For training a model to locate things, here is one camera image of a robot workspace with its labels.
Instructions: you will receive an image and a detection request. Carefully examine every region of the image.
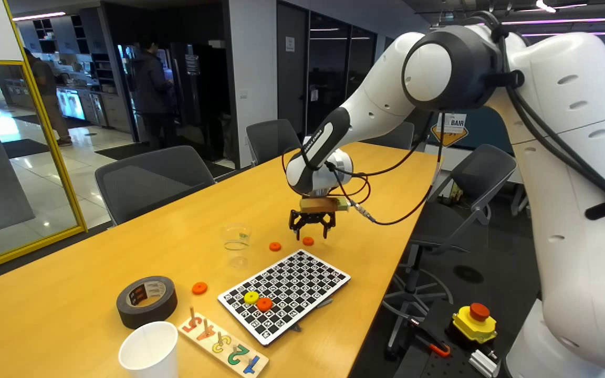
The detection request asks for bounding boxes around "yellow framed glass partition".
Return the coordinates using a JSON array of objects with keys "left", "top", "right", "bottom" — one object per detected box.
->
[{"left": 0, "top": 0, "right": 88, "bottom": 279}]

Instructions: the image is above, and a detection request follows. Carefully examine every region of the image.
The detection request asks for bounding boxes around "black white checkered calibration board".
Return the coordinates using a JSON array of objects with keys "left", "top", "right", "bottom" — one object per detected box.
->
[{"left": 217, "top": 248, "right": 352, "bottom": 348}]

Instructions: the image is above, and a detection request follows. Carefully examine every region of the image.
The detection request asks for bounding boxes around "grey office chair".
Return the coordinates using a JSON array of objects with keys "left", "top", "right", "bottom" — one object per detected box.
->
[
  {"left": 92, "top": 143, "right": 217, "bottom": 228},
  {"left": 385, "top": 143, "right": 519, "bottom": 354},
  {"left": 246, "top": 116, "right": 302, "bottom": 168}
]

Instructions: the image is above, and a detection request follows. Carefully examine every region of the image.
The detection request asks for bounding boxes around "wooden number puzzle board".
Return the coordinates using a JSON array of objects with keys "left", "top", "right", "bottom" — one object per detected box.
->
[{"left": 177, "top": 307, "right": 271, "bottom": 378}]

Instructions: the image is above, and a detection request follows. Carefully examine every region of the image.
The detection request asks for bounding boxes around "small white box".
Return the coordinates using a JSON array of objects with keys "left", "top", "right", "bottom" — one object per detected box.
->
[{"left": 467, "top": 346, "right": 501, "bottom": 378}]

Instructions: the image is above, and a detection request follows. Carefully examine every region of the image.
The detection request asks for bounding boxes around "yellow red emergency stop button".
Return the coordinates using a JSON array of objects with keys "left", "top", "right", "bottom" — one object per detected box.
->
[{"left": 451, "top": 301, "right": 499, "bottom": 346}]

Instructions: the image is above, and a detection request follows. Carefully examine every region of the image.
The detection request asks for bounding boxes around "white paper cup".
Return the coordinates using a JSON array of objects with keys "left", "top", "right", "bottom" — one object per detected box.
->
[{"left": 116, "top": 319, "right": 181, "bottom": 378}]

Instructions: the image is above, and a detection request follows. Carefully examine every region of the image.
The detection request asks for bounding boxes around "black tape roll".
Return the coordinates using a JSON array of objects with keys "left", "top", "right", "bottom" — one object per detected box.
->
[{"left": 114, "top": 273, "right": 181, "bottom": 332}]

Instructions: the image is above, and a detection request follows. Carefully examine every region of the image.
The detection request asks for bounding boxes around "person in corridor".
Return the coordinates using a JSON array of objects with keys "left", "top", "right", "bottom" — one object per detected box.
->
[{"left": 25, "top": 46, "right": 74, "bottom": 147}]

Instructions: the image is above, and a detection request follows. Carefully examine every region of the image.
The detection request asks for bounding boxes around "orange white sign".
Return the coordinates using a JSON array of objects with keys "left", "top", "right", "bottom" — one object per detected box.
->
[{"left": 432, "top": 112, "right": 471, "bottom": 150}]

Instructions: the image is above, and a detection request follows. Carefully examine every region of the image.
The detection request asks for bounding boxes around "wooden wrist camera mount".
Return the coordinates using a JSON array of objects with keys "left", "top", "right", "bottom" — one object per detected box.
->
[{"left": 301, "top": 196, "right": 352, "bottom": 215}]

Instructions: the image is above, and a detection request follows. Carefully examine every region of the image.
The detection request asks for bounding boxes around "transparent plastic cup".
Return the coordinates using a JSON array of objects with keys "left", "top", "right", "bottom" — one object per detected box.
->
[{"left": 220, "top": 224, "right": 254, "bottom": 272}]

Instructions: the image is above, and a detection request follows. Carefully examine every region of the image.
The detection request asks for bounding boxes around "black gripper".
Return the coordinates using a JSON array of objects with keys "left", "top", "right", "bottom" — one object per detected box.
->
[{"left": 288, "top": 209, "right": 339, "bottom": 241}]

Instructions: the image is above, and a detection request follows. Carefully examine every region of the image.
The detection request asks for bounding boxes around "black tool with red handle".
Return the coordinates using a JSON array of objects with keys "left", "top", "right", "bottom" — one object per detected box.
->
[{"left": 413, "top": 335, "right": 453, "bottom": 362}]

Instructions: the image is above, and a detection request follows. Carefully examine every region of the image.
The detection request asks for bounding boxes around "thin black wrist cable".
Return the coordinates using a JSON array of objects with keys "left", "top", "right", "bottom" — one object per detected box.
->
[{"left": 280, "top": 90, "right": 451, "bottom": 229}]

